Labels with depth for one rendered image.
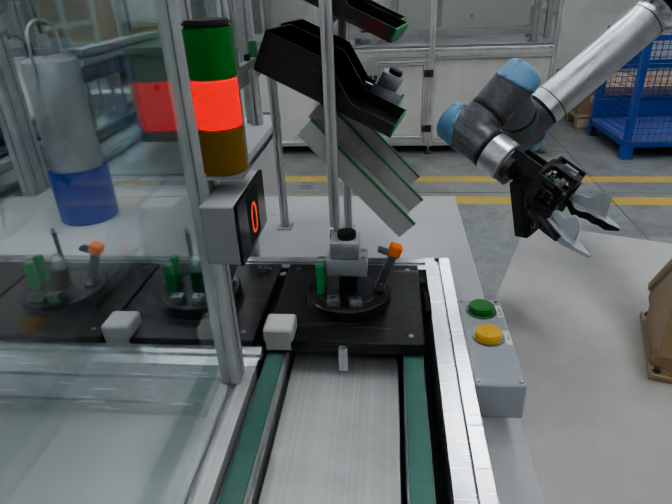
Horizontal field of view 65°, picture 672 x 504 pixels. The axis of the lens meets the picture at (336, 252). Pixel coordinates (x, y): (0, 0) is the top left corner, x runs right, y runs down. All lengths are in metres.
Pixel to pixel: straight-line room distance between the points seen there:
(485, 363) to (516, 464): 0.14
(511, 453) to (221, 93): 0.59
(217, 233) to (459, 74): 4.36
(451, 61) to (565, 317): 3.89
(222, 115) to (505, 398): 0.51
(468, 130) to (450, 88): 3.86
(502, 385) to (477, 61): 4.24
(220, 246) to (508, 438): 0.49
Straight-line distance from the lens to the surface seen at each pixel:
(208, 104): 0.58
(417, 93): 4.86
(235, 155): 0.59
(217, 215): 0.57
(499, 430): 0.84
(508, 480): 0.78
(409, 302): 0.88
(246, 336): 0.83
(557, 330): 1.06
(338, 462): 0.71
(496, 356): 0.80
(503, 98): 1.03
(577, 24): 9.67
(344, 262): 0.83
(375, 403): 0.78
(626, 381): 0.99
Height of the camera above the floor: 1.45
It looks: 27 degrees down
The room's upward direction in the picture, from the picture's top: 2 degrees counter-clockwise
